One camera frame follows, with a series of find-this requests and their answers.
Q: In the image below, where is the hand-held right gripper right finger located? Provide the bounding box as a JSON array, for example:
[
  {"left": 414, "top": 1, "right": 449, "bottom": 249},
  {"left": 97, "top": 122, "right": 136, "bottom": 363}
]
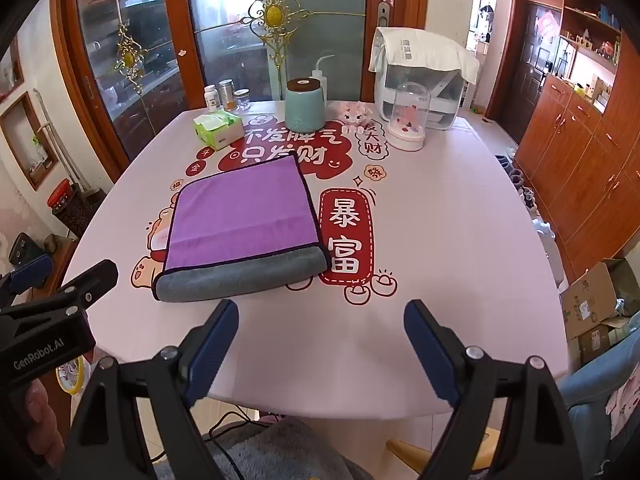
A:
[{"left": 403, "top": 299, "right": 587, "bottom": 480}]

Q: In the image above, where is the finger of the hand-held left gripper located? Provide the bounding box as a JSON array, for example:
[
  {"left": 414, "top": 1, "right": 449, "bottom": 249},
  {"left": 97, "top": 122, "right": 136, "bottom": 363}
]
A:
[
  {"left": 0, "top": 254, "right": 55, "bottom": 307},
  {"left": 27, "top": 259, "right": 120, "bottom": 322}
]

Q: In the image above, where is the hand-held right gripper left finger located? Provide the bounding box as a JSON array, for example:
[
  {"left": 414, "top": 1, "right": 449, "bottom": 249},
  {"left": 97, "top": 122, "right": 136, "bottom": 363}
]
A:
[{"left": 65, "top": 299, "right": 241, "bottom": 480}]

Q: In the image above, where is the purple and grey towel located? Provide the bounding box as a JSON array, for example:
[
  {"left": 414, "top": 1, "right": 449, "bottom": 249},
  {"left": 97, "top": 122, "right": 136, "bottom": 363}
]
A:
[{"left": 152, "top": 153, "right": 331, "bottom": 304}]

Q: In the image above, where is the person's left hand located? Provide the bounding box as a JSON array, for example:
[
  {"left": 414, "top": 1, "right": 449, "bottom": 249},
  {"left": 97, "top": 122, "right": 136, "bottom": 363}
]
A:
[{"left": 22, "top": 376, "right": 69, "bottom": 468}]

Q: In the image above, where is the dark woven basket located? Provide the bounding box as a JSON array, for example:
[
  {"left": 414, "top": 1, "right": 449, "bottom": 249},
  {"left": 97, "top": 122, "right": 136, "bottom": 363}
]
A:
[{"left": 52, "top": 189, "right": 104, "bottom": 239}]

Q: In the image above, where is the jar with red lid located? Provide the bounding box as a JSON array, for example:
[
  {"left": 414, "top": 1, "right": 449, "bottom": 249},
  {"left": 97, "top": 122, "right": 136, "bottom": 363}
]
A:
[{"left": 47, "top": 178, "right": 74, "bottom": 212}]

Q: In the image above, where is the yellow wooden chair leg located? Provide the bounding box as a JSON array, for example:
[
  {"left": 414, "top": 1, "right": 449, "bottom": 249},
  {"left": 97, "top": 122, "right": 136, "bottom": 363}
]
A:
[{"left": 385, "top": 426, "right": 502, "bottom": 469}]

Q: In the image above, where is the pink printed tablecloth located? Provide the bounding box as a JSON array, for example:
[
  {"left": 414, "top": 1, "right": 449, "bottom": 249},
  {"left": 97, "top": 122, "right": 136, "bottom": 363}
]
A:
[{"left": 62, "top": 100, "right": 569, "bottom": 419}]

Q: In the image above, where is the grey fluffy cloth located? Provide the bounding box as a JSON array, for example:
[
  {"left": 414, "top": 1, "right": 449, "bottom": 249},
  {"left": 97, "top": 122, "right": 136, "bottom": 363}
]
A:
[{"left": 154, "top": 417, "right": 375, "bottom": 480}]

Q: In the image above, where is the white plastic jug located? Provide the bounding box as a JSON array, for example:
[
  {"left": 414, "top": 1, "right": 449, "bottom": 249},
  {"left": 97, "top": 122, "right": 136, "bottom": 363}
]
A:
[{"left": 531, "top": 217, "right": 564, "bottom": 287}]

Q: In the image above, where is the open cardboard box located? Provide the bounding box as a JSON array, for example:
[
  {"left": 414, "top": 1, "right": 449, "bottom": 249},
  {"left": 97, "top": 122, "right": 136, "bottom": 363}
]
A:
[{"left": 559, "top": 258, "right": 640, "bottom": 367}]

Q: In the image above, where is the light blue chair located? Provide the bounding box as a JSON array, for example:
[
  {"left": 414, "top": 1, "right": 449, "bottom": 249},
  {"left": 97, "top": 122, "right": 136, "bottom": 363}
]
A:
[{"left": 556, "top": 310, "right": 640, "bottom": 480}]

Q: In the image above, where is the green tissue box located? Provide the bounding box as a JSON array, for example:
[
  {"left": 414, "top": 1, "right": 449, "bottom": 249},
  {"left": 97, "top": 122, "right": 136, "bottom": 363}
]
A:
[{"left": 193, "top": 111, "right": 246, "bottom": 151}]

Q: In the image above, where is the small gold door ornament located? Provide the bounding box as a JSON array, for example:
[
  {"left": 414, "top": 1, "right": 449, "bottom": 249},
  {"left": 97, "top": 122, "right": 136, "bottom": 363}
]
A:
[{"left": 106, "top": 0, "right": 150, "bottom": 80}]

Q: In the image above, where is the glass dome with pink base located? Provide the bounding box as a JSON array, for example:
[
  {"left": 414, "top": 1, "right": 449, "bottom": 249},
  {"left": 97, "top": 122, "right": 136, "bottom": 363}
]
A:
[{"left": 386, "top": 81, "right": 432, "bottom": 152}]

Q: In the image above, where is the wooden framed glass sliding door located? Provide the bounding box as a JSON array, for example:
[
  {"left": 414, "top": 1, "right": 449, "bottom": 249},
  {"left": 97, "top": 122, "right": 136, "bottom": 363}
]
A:
[
  {"left": 184, "top": 0, "right": 432, "bottom": 107},
  {"left": 49, "top": 0, "right": 203, "bottom": 181}
]

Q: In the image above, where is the brown wooden cabinet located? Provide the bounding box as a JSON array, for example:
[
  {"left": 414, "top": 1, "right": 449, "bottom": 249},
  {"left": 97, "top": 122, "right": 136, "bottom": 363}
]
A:
[{"left": 514, "top": 0, "right": 640, "bottom": 288}]

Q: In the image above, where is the pink flower toy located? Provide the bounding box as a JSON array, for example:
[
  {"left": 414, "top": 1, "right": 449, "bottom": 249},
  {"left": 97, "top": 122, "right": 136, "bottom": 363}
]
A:
[{"left": 339, "top": 101, "right": 374, "bottom": 134}]

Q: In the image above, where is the white water dispenser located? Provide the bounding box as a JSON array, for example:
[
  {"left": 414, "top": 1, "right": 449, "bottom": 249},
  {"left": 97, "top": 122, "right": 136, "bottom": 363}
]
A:
[{"left": 372, "top": 27, "right": 464, "bottom": 132}]

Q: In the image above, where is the teal canister with brown lid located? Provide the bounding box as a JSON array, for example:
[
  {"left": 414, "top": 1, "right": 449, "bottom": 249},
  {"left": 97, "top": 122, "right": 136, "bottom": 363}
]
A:
[{"left": 284, "top": 77, "right": 327, "bottom": 134}]

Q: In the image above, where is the white squeeze bottle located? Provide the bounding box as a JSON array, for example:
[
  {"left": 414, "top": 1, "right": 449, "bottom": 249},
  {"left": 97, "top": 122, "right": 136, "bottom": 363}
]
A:
[{"left": 311, "top": 54, "right": 337, "bottom": 107}]

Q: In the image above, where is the white cloth cover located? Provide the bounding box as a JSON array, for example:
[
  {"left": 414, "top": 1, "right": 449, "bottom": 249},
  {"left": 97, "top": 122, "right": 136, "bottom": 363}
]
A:
[{"left": 368, "top": 26, "right": 480, "bottom": 84}]

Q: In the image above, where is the dark wooden entrance door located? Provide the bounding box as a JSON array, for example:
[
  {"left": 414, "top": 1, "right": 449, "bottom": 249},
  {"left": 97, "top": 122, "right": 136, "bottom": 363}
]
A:
[{"left": 486, "top": 0, "right": 564, "bottom": 145}]

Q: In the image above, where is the large gold door ornament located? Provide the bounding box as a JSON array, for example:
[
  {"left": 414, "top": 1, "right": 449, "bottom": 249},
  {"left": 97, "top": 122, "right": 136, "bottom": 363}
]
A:
[{"left": 239, "top": 0, "right": 315, "bottom": 67}]

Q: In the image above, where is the black cable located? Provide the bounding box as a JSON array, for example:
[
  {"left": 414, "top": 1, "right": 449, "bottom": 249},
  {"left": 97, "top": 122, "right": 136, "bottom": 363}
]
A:
[{"left": 206, "top": 409, "right": 272, "bottom": 480}]

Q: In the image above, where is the wooden wall niche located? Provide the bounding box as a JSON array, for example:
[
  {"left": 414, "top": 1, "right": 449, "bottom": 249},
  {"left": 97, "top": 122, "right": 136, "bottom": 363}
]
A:
[{"left": 0, "top": 94, "right": 59, "bottom": 192}]

